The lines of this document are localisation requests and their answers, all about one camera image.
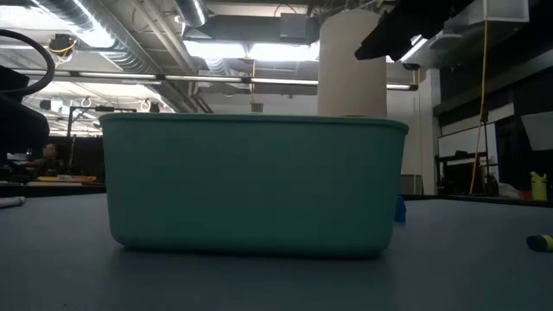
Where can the teal plastic bin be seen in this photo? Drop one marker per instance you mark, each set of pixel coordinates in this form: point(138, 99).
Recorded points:
point(250, 185)

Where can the gray floor cabinet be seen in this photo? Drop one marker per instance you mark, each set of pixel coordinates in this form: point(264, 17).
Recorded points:
point(412, 185)

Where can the orange yellow desk items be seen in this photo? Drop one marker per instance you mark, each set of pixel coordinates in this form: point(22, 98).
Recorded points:
point(65, 178)

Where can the bright ceiling light panel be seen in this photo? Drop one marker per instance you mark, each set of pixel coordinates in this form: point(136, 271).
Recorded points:
point(259, 51)

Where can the yellow-green bottle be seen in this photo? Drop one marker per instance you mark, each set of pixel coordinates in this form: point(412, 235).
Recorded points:
point(538, 188)

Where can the white marker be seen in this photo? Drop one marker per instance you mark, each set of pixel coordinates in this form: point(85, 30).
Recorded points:
point(10, 201)

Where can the black ceiling box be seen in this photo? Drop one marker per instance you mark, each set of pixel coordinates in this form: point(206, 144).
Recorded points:
point(298, 27)

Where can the blue table mat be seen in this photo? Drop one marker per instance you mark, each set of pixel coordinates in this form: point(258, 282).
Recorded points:
point(259, 285)

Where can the white wall panel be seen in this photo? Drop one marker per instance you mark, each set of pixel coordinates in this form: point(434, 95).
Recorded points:
point(540, 129)

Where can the whiteboard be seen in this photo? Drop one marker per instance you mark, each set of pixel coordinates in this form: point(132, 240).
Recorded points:
point(464, 141)

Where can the small blue plastic object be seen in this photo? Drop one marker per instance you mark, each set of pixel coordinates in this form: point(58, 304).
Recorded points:
point(400, 210)

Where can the white ceiling duct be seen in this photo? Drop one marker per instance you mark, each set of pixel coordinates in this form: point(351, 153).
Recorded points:
point(497, 10)

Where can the silver ventilation duct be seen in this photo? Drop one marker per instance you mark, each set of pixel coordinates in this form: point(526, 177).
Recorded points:
point(192, 10)
point(108, 39)

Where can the black ceiling-mounted device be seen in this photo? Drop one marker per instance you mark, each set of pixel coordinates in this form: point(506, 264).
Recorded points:
point(61, 43)

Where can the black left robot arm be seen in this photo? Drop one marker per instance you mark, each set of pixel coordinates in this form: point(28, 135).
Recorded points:
point(17, 125)

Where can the person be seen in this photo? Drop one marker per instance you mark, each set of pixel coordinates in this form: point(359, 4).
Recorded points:
point(48, 162)

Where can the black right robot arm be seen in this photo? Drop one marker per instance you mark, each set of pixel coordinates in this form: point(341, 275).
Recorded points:
point(410, 26)

